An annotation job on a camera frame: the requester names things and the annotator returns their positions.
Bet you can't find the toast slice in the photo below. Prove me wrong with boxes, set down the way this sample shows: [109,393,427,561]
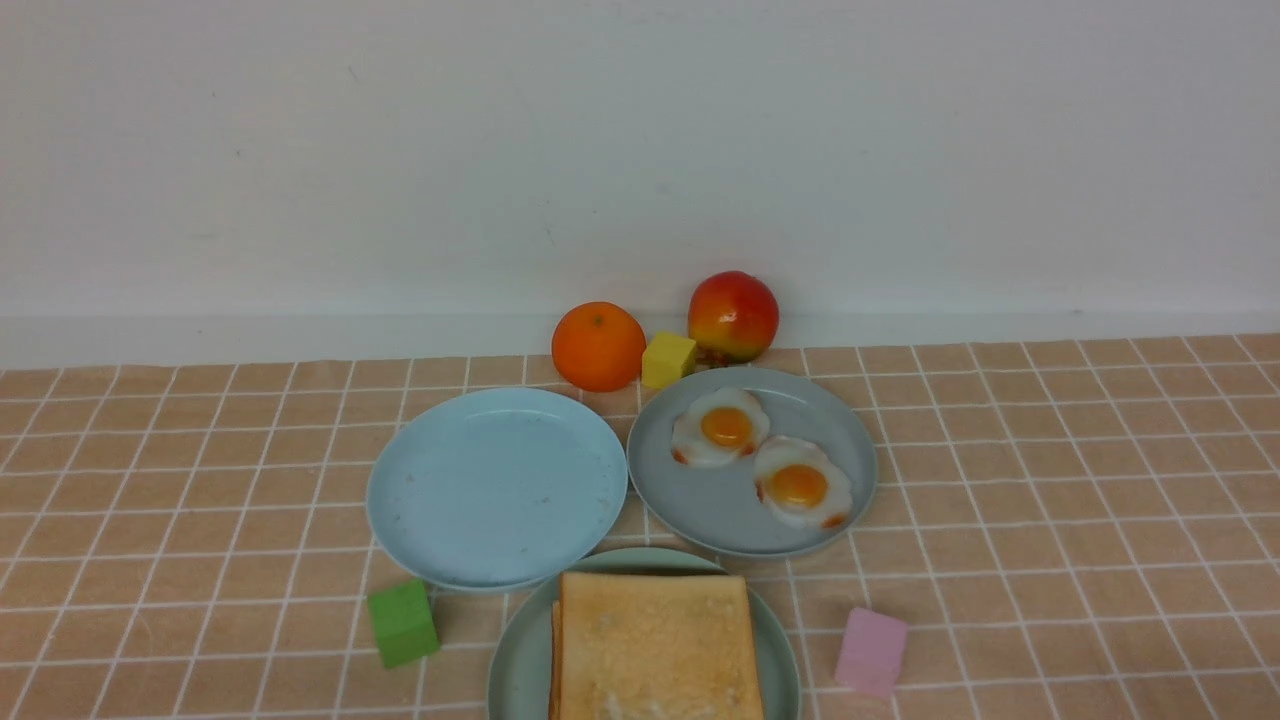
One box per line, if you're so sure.
[558,571,765,719]
[548,600,563,720]

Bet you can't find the yellow cube block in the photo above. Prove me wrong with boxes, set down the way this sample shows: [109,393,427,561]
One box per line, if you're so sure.
[640,332,698,389]

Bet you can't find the orange fruit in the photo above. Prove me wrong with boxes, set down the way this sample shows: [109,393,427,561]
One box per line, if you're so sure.
[550,301,646,393]

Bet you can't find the red yellow apple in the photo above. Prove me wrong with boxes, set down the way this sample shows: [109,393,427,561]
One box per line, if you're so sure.
[687,270,780,366]

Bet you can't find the fried egg back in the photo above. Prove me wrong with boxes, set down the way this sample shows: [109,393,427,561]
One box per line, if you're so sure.
[671,387,771,469]

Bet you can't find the fried egg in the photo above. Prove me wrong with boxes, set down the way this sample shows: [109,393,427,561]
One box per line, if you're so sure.
[671,387,771,469]
[754,436,854,529]

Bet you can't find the grey plate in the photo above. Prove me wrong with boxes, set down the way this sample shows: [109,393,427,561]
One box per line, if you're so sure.
[627,366,878,560]

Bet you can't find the fried egg front right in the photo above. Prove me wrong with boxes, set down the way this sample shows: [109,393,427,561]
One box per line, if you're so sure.
[754,436,854,529]

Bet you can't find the light blue plate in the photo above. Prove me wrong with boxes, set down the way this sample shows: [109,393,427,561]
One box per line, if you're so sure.
[366,388,628,593]

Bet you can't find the mint green plate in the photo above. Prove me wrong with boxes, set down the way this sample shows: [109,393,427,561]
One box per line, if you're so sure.
[486,546,805,719]

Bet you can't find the toast slice on green plate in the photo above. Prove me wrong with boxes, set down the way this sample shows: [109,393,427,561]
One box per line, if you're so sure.
[548,600,563,720]

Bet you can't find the green cube block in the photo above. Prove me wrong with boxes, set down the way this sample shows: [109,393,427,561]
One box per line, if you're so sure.
[366,579,442,669]

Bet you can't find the pink cube block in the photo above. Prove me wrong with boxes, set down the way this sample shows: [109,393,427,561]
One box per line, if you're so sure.
[833,607,909,702]

